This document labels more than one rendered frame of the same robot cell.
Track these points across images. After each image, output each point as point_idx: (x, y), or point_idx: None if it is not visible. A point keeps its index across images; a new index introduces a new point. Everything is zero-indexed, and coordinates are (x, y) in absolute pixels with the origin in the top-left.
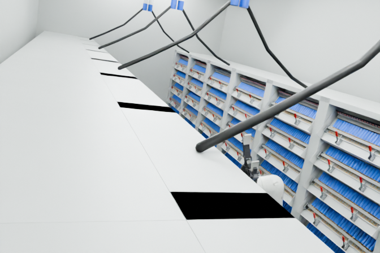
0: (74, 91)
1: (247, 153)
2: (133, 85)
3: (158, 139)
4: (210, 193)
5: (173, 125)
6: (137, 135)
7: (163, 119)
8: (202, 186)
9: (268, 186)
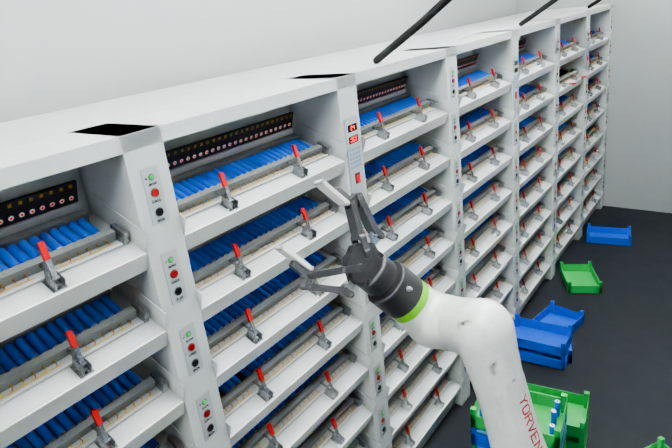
0: (111, 113)
1: (353, 229)
2: (267, 91)
3: None
4: None
5: (17, 157)
6: None
7: (45, 148)
8: None
9: (449, 325)
